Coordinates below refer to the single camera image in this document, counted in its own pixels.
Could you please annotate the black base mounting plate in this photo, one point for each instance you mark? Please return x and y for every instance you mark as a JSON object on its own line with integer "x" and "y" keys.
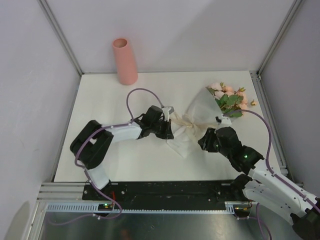
{"x": 174, "y": 194}

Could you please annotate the left aluminium frame post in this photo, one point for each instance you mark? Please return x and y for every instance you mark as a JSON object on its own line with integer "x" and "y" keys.
{"x": 52, "y": 20}

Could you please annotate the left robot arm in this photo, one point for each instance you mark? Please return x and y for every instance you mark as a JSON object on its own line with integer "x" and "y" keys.
{"x": 92, "y": 143}

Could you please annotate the cream printed ribbon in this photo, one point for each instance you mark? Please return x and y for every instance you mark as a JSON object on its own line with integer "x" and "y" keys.
{"x": 191, "y": 129}

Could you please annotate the pink flower bouquet white wrap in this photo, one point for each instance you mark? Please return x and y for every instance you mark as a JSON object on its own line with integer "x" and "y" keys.
{"x": 212, "y": 101}

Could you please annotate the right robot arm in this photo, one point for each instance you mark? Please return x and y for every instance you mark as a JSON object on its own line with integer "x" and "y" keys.
{"x": 303, "y": 213}

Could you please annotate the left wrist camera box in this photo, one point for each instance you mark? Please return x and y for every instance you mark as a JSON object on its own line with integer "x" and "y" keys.
{"x": 167, "y": 111}

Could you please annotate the aluminium front rail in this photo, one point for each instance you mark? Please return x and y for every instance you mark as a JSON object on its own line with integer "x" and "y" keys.
{"x": 85, "y": 191}

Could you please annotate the right aluminium frame post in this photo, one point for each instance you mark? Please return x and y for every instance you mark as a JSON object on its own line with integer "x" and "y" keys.
{"x": 283, "y": 29}

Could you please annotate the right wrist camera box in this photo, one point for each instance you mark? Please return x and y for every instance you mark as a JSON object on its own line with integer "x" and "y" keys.
{"x": 223, "y": 121}

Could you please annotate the aluminium frame post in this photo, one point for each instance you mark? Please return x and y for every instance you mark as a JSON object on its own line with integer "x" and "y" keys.
{"x": 283, "y": 29}
{"x": 52, "y": 20}

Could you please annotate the white slotted cable duct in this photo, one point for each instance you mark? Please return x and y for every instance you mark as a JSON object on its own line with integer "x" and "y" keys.
{"x": 229, "y": 207}

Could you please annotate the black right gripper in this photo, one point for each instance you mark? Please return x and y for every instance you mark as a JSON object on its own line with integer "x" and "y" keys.
{"x": 205, "y": 141}

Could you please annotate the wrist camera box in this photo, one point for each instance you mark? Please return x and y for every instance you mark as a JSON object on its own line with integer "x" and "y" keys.
{"x": 167, "y": 111}
{"x": 223, "y": 121}

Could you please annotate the pink cylindrical vase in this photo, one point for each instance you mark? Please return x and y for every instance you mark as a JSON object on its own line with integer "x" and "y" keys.
{"x": 125, "y": 61}

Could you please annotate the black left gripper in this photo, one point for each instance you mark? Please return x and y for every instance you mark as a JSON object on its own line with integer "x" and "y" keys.
{"x": 167, "y": 134}

